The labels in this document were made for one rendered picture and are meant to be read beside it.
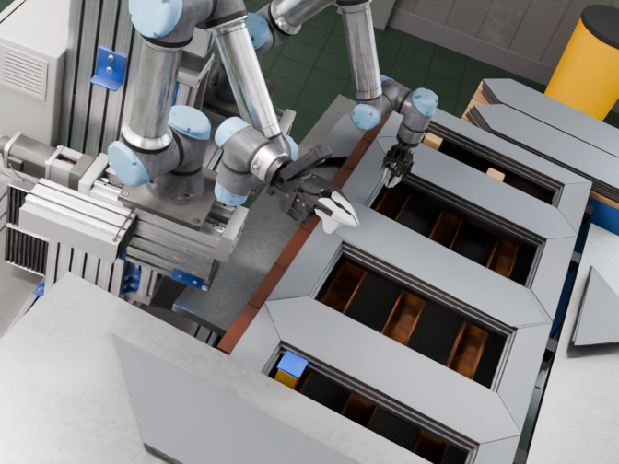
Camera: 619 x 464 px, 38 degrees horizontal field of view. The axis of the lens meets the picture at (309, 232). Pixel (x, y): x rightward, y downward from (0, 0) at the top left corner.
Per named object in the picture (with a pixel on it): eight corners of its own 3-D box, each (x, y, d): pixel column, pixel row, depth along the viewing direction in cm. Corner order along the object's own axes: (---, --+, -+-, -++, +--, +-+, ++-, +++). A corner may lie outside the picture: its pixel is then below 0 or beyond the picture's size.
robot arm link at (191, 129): (214, 161, 226) (224, 120, 217) (175, 180, 217) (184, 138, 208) (181, 135, 230) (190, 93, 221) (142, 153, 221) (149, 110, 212)
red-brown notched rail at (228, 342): (399, 108, 333) (403, 95, 329) (192, 419, 214) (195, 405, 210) (389, 103, 333) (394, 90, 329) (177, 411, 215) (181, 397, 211)
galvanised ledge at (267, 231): (382, 121, 344) (385, 116, 342) (233, 342, 249) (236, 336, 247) (336, 99, 346) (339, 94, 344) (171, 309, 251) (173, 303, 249)
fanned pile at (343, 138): (374, 128, 335) (378, 120, 332) (337, 182, 306) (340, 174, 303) (345, 113, 336) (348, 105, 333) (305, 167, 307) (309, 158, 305)
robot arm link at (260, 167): (279, 139, 185) (255, 148, 179) (296, 152, 184) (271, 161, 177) (268, 168, 189) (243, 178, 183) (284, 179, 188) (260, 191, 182)
